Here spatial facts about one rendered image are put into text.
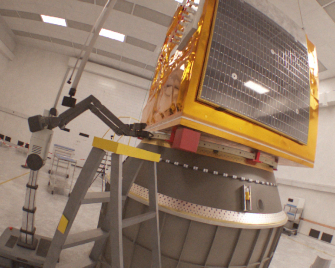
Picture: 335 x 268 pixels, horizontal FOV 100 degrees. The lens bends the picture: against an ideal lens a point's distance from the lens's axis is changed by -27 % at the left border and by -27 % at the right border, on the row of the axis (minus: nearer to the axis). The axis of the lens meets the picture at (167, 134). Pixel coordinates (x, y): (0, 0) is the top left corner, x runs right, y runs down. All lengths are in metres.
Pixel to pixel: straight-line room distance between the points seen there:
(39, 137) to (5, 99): 9.62
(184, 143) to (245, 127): 0.52
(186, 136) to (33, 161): 1.32
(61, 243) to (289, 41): 2.57
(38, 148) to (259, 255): 2.12
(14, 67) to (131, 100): 6.93
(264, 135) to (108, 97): 8.70
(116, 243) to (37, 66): 10.61
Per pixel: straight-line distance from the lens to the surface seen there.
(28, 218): 2.05
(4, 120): 11.15
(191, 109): 1.29
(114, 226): 0.82
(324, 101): 6.74
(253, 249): 1.67
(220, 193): 1.47
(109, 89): 9.83
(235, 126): 1.46
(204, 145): 1.57
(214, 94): 1.35
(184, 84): 1.35
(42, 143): 1.78
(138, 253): 1.64
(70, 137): 9.63
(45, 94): 10.37
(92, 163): 0.88
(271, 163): 1.95
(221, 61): 1.48
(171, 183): 1.48
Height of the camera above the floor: 1.51
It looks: 7 degrees up
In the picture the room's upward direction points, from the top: 14 degrees clockwise
